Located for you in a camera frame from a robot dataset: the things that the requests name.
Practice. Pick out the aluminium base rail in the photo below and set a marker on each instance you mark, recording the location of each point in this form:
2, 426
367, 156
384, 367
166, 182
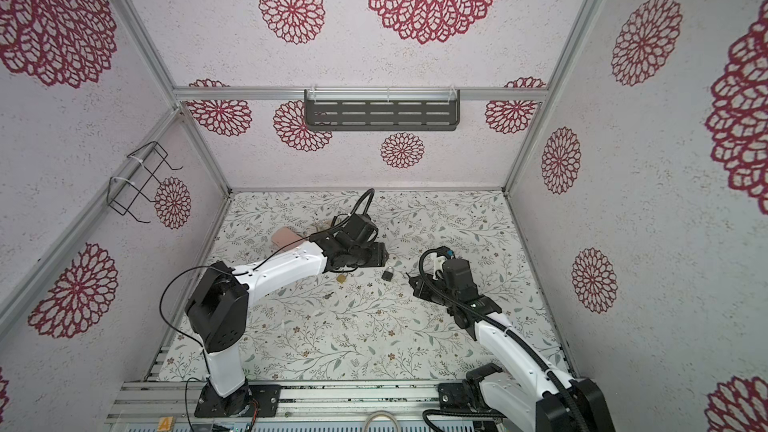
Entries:
367, 405

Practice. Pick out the black padlock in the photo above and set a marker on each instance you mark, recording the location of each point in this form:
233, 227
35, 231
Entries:
388, 274

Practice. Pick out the black wire wall basket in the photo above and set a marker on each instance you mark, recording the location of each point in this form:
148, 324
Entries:
123, 192

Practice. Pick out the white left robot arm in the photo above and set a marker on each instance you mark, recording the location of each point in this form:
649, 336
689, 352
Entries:
218, 308

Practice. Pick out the pink glasses case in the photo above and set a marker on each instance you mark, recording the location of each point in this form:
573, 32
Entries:
285, 238

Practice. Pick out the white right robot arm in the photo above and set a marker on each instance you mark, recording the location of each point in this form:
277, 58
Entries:
520, 386

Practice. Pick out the dark grey wall shelf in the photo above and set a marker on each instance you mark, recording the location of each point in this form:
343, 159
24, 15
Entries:
382, 111

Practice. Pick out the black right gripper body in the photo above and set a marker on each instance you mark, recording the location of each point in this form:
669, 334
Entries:
436, 291

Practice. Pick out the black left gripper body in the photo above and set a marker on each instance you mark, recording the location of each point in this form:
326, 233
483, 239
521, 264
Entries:
369, 256

